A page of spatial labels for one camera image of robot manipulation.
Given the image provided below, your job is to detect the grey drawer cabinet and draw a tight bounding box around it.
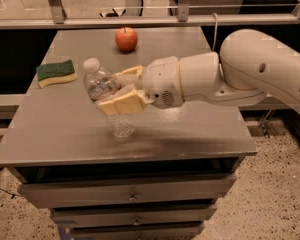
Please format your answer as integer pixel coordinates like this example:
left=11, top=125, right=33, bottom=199
left=0, top=26, right=258, bottom=240

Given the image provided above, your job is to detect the bottom grey drawer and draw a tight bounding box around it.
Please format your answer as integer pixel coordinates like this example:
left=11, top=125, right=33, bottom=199
left=71, top=222, right=204, bottom=240

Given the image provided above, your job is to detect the clear plastic water bottle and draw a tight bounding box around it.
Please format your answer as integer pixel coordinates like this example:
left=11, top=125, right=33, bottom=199
left=83, top=58, right=135, bottom=138

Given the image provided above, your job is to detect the grey drawer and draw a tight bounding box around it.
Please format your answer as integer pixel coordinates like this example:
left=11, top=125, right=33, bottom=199
left=52, top=203, right=216, bottom=228
left=71, top=222, right=204, bottom=240
left=18, top=174, right=236, bottom=208

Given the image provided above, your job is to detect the red apple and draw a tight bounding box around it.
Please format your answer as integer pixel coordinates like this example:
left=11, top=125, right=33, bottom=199
left=115, top=27, right=138, bottom=52

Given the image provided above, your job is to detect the grey metal railing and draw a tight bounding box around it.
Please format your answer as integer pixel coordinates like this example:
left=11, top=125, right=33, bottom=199
left=0, top=0, right=300, bottom=30

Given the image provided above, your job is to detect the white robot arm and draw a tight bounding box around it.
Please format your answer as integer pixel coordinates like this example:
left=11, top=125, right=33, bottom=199
left=96, top=29, right=300, bottom=115

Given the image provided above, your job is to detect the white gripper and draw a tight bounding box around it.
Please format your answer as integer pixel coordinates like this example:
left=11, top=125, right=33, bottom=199
left=96, top=56, right=184, bottom=115

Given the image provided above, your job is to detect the green and yellow sponge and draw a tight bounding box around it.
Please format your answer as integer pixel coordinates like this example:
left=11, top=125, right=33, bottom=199
left=36, top=60, right=77, bottom=88

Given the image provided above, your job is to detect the middle grey drawer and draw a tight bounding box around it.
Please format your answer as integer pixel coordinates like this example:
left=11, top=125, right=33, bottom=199
left=52, top=203, right=216, bottom=228

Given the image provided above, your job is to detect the white cable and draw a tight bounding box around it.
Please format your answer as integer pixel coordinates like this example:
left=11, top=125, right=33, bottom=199
left=211, top=12, right=220, bottom=52

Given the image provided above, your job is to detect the top grey drawer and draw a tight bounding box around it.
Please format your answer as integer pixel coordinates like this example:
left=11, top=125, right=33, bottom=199
left=18, top=174, right=236, bottom=208

